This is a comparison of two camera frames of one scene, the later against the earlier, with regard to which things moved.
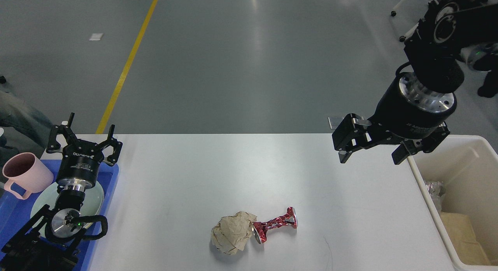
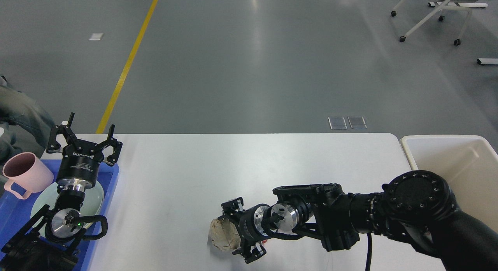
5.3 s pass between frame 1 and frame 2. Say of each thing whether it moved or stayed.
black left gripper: stayed
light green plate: stayed
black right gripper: moved
